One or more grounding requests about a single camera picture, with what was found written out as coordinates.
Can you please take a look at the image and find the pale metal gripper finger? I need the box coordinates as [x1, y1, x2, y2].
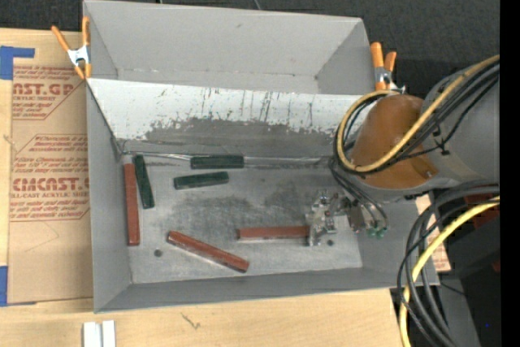
[305, 215, 339, 248]
[310, 189, 341, 219]

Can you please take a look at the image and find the red-brown flat block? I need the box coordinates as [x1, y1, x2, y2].
[236, 225, 311, 241]
[123, 162, 142, 247]
[166, 230, 250, 274]

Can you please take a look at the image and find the brown cardboard board red print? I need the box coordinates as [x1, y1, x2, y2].
[0, 27, 453, 306]

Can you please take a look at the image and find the grey metal bin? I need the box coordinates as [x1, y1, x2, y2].
[82, 0, 440, 314]

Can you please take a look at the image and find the dark green flat block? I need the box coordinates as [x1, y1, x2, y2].
[132, 154, 156, 210]
[173, 171, 230, 191]
[189, 154, 245, 171]

